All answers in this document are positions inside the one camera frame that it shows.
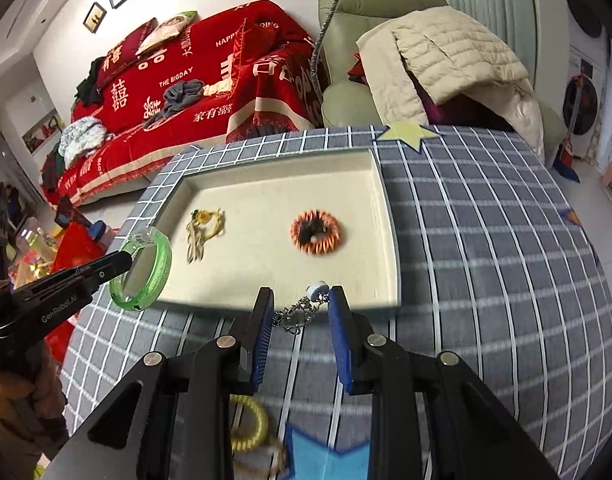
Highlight silver chain white bead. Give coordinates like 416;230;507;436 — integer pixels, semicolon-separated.
272;281;330;336

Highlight green translucent bangle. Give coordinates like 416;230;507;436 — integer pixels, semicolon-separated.
108;226;172;312

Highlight yellow spiral hair tie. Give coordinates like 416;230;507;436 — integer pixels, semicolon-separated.
229;393;270;454

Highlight grey-green jewelry tray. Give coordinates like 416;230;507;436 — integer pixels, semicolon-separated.
154;148;401;311

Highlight red gift bag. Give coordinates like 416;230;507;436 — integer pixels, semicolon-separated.
45;222;105;365

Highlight blue felt star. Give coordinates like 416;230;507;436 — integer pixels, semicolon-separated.
284;425;371;480

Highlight orange black scrunchie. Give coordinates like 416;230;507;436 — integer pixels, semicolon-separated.
291;209;342;256

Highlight grey crumpled cloth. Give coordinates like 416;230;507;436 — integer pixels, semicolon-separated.
144;79;205;127

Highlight yellow-green felt star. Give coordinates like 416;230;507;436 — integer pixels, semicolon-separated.
376;122;439;153

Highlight red patterned sofa blanket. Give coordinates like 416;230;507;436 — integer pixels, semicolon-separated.
41;0;322;205

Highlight beige puffer jacket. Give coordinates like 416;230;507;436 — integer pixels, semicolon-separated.
357;6;545;159

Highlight green armchair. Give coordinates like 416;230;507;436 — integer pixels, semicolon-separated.
319;0;565;162

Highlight brown braided bracelet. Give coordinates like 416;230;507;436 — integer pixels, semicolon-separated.
232;435;290;478

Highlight yellow charm keychain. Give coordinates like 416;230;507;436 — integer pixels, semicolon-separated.
187;209;225;263

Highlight framed wall picture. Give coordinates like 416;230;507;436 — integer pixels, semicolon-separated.
83;2;106;34

